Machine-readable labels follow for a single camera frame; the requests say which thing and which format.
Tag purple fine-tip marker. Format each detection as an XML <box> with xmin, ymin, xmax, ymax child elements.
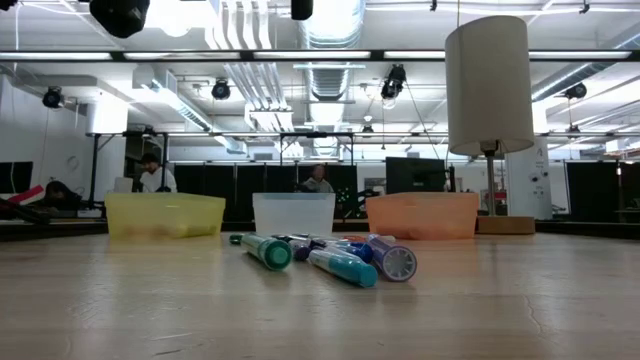
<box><xmin>289</xmin><ymin>238</ymin><xmax>326</xmax><ymax>262</ymax></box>

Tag teal highlighter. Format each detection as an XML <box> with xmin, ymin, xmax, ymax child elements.
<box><xmin>240</xmin><ymin>232</ymin><xmax>294</xmax><ymax>273</ymax></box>

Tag light blue fine-tip marker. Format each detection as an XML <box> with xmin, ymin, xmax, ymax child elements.
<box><xmin>307</xmin><ymin>248</ymin><xmax>379</xmax><ymax>289</ymax></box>

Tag purple Expo marker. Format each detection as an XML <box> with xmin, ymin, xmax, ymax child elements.
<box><xmin>366</xmin><ymin>233</ymin><xmax>418</xmax><ymax>283</ymax></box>

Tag black overhead beam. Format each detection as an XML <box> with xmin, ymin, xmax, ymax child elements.
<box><xmin>0</xmin><ymin>48</ymin><xmax>640</xmax><ymax>63</ymax></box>

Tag black ceiling spotlight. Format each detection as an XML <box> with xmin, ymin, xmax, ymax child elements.
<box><xmin>42</xmin><ymin>87</ymin><xmax>65</xmax><ymax>110</ymax></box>
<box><xmin>380</xmin><ymin>63</ymin><xmax>408</xmax><ymax>101</ymax></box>
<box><xmin>564</xmin><ymin>82</ymin><xmax>589</xmax><ymax>101</ymax></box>
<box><xmin>210</xmin><ymin>78</ymin><xmax>232</xmax><ymax>101</ymax></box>

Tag person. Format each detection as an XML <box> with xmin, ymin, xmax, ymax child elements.
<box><xmin>42</xmin><ymin>179</ymin><xmax>84</xmax><ymax>211</ymax></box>
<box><xmin>299</xmin><ymin>163</ymin><xmax>335</xmax><ymax>195</ymax></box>
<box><xmin>138</xmin><ymin>152</ymin><xmax>178</xmax><ymax>194</ymax></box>

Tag black monitor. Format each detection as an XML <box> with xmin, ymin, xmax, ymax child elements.
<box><xmin>0</xmin><ymin>160</ymin><xmax>34</xmax><ymax>195</ymax></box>
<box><xmin>385</xmin><ymin>156</ymin><xmax>447</xmax><ymax>195</ymax></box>

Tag black partition panels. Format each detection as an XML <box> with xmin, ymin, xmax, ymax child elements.
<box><xmin>172</xmin><ymin>163</ymin><xmax>359</xmax><ymax>222</ymax></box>
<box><xmin>564</xmin><ymin>160</ymin><xmax>640</xmax><ymax>224</ymax></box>

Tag red white object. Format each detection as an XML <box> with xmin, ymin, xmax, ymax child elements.
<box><xmin>8</xmin><ymin>182</ymin><xmax>51</xmax><ymax>205</ymax></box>

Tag white shade table lamp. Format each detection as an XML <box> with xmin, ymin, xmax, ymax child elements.
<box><xmin>444</xmin><ymin>15</ymin><xmax>536</xmax><ymax>236</ymax></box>

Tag yellow translucent plastic bin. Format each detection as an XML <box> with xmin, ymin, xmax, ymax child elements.
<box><xmin>104</xmin><ymin>192</ymin><xmax>227</xmax><ymax>241</ymax></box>

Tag clear plastic bin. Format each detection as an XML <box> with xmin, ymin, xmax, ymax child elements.
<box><xmin>251</xmin><ymin>192</ymin><xmax>337</xmax><ymax>238</ymax></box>

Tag orange translucent plastic bin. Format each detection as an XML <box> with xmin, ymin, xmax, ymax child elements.
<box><xmin>364</xmin><ymin>192</ymin><xmax>480</xmax><ymax>241</ymax></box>

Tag white column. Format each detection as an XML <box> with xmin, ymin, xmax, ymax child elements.
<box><xmin>504</xmin><ymin>137</ymin><xmax>554</xmax><ymax>222</ymax></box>

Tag black background frame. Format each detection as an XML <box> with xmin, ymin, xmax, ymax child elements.
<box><xmin>88</xmin><ymin>130</ymin><xmax>357</xmax><ymax>221</ymax></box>

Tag black aluminium table frame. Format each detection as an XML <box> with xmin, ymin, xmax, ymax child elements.
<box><xmin>0</xmin><ymin>217</ymin><xmax>640</xmax><ymax>240</ymax></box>

